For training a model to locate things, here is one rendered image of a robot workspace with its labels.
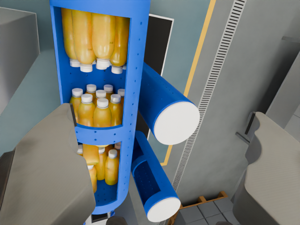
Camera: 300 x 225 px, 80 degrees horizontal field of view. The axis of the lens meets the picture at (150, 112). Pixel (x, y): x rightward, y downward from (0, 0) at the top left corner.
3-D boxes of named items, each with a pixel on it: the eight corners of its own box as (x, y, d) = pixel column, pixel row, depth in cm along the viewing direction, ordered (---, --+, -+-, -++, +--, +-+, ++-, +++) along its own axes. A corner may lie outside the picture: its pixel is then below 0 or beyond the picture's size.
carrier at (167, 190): (147, 129, 209) (122, 130, 198) (184, 193, 139) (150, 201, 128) (143, 148, 222) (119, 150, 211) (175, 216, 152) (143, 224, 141)
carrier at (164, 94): (112, 72, 162) (131, 93, 179) (142, 126, 92) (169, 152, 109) (135, 51, 160) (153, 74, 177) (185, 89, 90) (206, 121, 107)
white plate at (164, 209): (184, 195, 138) (184, 194, 139) (151, 202, 127) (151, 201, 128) (175, 217, 151) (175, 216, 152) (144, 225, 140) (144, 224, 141)
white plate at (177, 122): (144, 127, 91) (143, 126, 92) (170, 152, 108) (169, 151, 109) (186, 91, 89) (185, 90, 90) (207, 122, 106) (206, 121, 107)
